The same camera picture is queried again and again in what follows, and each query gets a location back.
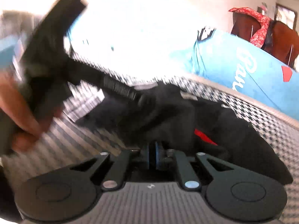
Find black garment red print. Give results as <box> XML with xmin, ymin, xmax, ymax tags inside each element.
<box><xmin>77</xmin><ymin>83</ymin><xmax>293</xmax><ymax>185</ymax></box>

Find person's left hand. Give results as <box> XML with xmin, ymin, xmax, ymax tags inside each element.
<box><xmin>1</xmin><ymin>70</ymin><xmax>64</xmax><ymax>153</ymax></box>

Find houndstooth mattress cover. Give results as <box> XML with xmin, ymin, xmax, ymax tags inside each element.
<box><xmin>0</xmin><ymin>51</ymin><xmax>299</xmax><ymax>224</ymax></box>

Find blue cartoon print bedsheet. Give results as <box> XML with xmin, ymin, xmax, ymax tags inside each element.
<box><xmin>0</xmin><ymin>30</ymin><xmax>299</xmax><ymax>122</ymax></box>

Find red patterned cloth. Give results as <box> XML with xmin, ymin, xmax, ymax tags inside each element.
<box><xmin>229</xmin><ymin>7</ymin><xmax>272</xmax><ymax>49</ymax></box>

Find brown wooden chair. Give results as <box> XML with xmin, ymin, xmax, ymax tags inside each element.
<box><xmin>229</xmin><ymin>8</ymin><xmax>298</xmax><ymax>69</ymax></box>

